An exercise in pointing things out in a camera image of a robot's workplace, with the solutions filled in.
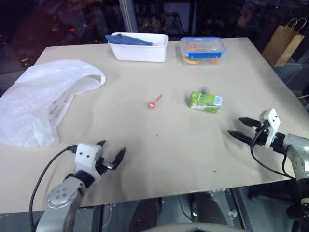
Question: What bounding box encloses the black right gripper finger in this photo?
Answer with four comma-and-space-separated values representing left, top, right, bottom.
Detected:
238, 117, 262, 127
227, 130, 254, 144

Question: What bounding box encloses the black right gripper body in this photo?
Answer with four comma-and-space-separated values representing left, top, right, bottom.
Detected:
253, 120, 270, 146

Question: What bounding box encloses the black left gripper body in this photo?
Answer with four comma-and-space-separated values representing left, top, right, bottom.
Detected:
95, 156, 109, 176

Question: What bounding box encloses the beige table cover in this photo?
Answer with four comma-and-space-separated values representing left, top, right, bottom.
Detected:
0, 37, 305, 215

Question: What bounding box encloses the green juice carton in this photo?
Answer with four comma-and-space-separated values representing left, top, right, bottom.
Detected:
186, 90, 224, 114

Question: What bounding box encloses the red lollipop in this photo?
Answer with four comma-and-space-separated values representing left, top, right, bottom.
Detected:
147, 94, 163, 109

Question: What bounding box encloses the white translucent plastic bag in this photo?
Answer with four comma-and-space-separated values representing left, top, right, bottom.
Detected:
0, 59, 107, 148

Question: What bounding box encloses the brown paper carrier bag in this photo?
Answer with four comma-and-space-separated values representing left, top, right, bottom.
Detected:
262, 17, 306, 68

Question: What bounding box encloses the clear blue-lidded food container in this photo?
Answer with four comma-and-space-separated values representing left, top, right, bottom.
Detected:
180, 36, 225, 66

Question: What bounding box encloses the white rectangular plastic bin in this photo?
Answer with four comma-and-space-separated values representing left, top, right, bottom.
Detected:
107, 32, 169, 63

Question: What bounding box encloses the blue cloth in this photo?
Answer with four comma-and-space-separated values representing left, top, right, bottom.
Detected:
105, 33, 154, 47

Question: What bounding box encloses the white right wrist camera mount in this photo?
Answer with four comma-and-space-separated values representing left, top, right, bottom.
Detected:
259, 108, 281, 148

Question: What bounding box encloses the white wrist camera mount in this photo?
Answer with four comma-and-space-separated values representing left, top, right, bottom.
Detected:
74, 143, 103, 182
259, 108, 281, 148

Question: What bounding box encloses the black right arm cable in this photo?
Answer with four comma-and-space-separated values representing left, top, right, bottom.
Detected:
250, 125, 296, 180

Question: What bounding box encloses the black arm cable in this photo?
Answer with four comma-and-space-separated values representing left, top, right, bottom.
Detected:
28, 145, 78, 232
250, 125, 296, 180

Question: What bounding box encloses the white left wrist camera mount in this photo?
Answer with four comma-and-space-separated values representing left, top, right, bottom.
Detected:
74, 143, 103, 182

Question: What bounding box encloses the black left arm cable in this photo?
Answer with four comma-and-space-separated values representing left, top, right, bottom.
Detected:
28, 145, 78, 232

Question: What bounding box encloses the grey metal window post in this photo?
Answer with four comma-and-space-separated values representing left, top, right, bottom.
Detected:
120, 0, 135, 42

